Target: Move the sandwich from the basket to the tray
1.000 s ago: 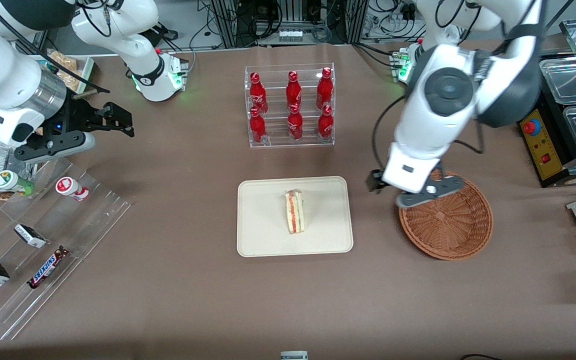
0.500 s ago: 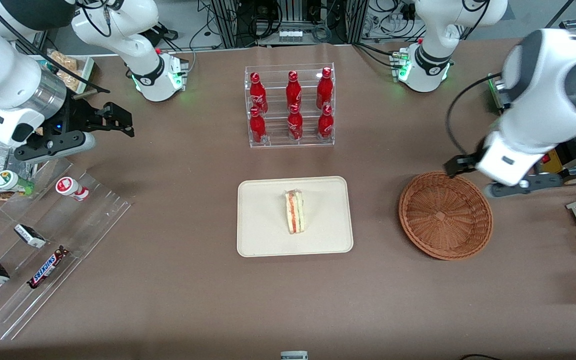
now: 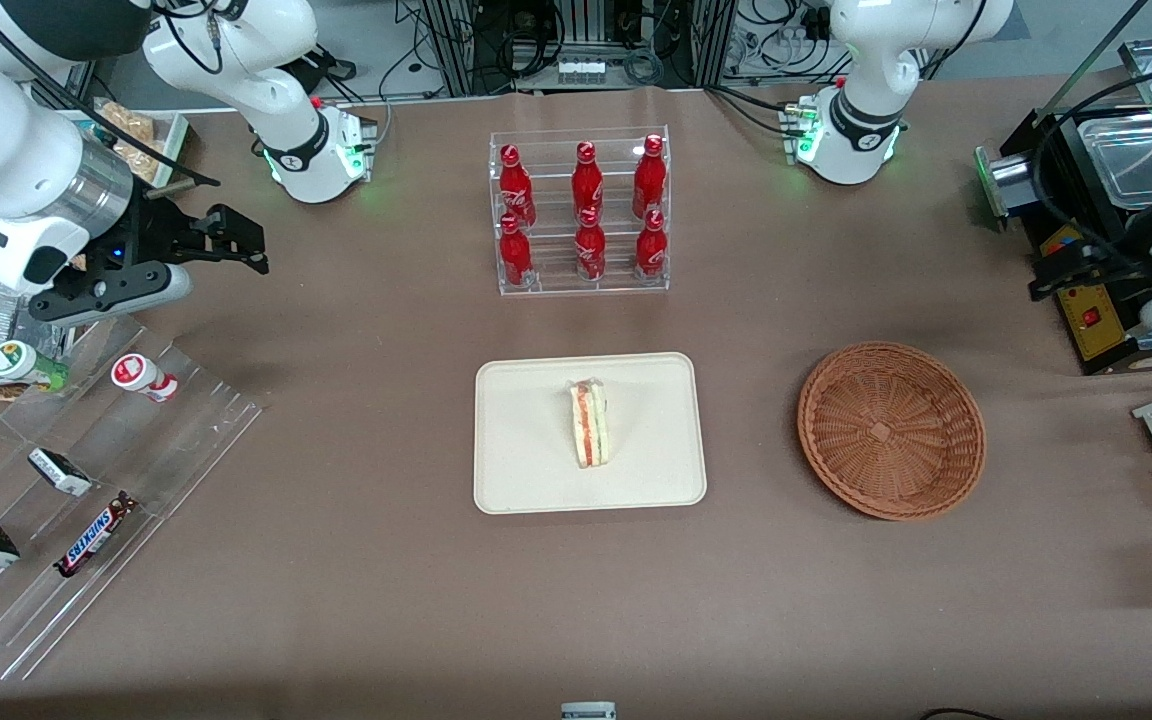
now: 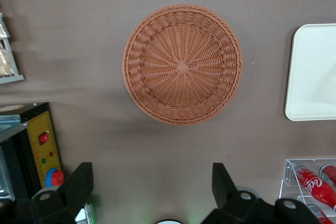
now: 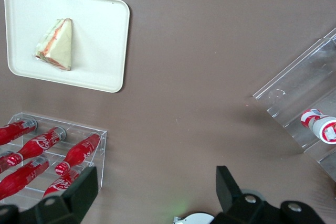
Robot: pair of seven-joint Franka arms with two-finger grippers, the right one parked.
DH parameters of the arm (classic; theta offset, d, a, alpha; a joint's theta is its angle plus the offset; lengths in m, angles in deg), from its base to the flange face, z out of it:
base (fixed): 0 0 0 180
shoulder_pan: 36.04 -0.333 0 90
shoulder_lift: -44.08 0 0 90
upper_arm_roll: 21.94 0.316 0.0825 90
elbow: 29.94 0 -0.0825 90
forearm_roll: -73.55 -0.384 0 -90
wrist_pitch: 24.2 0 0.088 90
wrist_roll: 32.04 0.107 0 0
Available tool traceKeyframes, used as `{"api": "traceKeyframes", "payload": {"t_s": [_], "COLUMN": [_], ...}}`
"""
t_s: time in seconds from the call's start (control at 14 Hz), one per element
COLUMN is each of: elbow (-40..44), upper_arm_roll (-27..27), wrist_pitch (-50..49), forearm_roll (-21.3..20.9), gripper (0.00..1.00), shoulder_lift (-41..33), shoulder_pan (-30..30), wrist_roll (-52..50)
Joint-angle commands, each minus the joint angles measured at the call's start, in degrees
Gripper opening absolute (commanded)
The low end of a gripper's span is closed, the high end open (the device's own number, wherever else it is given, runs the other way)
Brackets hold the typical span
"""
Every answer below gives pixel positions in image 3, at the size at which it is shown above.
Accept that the cream plastic tray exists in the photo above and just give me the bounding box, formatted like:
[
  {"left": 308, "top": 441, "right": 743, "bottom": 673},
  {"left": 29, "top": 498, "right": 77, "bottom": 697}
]
[{"left": 473, "top": 352, "right": 708, "bottom": 516}]

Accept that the snickers chocolate bar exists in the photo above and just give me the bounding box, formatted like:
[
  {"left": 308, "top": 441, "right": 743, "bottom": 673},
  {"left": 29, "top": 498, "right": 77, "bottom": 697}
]
[{"left": 54, "top": 492, "right": 140, "bottom": 579}]

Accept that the green capped yogurt bottle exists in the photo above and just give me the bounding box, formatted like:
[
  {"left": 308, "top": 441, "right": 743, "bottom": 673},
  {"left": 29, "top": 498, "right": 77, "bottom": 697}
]
[{"left": 0, "top": 340, "right": 69, "bottom": 391}]

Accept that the clear plastic wrapped pack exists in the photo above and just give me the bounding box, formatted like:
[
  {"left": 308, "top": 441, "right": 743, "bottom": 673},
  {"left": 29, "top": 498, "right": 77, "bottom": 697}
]
[{"left": 0, "top": 275, "right": 72, "bottom": 363}]

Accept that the grey metal bar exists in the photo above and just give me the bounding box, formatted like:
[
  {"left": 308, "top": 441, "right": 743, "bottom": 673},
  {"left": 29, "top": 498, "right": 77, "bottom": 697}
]
[{"left": 1041, "top": 0, "right": 1152, "bottom": 116}]

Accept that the red capped yogurt bottle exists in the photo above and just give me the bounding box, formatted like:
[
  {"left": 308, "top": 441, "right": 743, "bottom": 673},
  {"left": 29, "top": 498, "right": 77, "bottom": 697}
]
[{"left": 111, "top": 353, "right": 179, "bottom": 403}]

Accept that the triangle sandwich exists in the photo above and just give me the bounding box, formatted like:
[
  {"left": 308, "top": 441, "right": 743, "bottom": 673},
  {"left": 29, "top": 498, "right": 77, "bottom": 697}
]
[{"left": 568, "top": 378, "right": 610, "bottom": 469}]

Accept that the round brown wicker basket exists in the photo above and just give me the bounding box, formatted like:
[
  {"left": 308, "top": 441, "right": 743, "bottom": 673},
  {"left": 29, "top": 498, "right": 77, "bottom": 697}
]
[{"left": 797, "top": 341, "right": 987, "bottom": 522}]

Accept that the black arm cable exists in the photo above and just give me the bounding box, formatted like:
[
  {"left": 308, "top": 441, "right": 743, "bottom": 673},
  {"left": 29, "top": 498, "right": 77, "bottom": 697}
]
[
  {"left": 1031, "top": 70, "right": 1152, "bottom": 271},
  {"left": 0, "top": 0, "right": 222, "bottom": 189}
]

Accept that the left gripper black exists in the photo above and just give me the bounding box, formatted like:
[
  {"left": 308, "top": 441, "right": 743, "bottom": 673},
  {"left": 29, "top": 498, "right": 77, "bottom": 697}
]
[{"left": 1028, "top": 232, "right": 1152, "bottom": 301}]

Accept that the clear acrylic bottle rack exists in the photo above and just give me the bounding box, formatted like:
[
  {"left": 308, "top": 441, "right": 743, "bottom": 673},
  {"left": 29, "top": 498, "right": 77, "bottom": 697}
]
[{"left": 489, "top": 126, "right": 671, "bottom": 297}]

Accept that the black machine with yellow panel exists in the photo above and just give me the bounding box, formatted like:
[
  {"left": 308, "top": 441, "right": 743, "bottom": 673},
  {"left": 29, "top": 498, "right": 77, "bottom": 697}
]
[{"left": 974, "top": 95, "right": 1152, "bottom": 377}]

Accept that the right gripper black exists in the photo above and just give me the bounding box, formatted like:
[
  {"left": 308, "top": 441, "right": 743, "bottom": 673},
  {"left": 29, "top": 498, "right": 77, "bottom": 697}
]
[{"left": 121, "top": 195, "right": 270, "bottom": 274}]

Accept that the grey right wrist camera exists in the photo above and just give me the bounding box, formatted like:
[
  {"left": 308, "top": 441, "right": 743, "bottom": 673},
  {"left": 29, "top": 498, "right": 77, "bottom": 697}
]
[{"left": 29, "top": 262, "right": 194, "bottom": 326}]

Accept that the red cola bottle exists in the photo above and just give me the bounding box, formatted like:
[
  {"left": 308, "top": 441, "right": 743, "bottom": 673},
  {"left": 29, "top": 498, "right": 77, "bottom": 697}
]
[
  {"left": 498, "top": 144, "right": 537, "bottom": 227},
  {"left": 498, "top": 214, "right": 535, "bottom": 289},
  {"left": 635, "top": 209, "right": 668, "bottom": 280},
  {"left": 574, "top": 207, "right": 608, "bottom": 282},
  {"left": 572, "top": 141, "right": 605, "bottom": 216},
  {"left": 633, "top": 134, "right": 668, "bottom": 219}
]

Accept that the white snack tray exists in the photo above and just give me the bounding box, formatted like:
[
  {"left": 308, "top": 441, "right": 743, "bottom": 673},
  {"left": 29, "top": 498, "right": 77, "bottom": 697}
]
[{"left": 76, "top": 95, "right": 192, "bottom": 191}]

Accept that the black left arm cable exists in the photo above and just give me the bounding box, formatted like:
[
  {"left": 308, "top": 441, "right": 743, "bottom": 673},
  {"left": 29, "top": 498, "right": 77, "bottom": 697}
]
[{"left": 1031, "top": 70, "right": 1152, "bottom": 271}]

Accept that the aluminium frame post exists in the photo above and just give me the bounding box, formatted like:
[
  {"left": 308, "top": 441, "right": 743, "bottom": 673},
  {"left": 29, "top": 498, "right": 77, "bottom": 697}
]
[
  {"left": 693, "top": 0, "right": 737, "bottom": 89},
  {"left": 421, "top": 0, "right": 467, "bottom": 96}
]

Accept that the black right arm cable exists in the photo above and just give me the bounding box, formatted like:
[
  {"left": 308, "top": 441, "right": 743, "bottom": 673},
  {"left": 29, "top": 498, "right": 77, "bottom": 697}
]
[{"left": 0, "top": 0, "right": 222, "bottom": 189}]

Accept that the bag of bread snacks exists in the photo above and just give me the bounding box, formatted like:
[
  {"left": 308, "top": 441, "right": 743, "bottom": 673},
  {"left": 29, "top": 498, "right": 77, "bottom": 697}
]
[{"left": 96, "top": 100, "right": 162, "bottom": 161}]

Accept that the clear acrylic stepped display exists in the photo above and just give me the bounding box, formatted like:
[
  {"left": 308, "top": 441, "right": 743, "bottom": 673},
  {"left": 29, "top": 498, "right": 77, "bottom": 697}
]
[{"left": 0, "top": 318, "right": 264, "bottom": 683}]

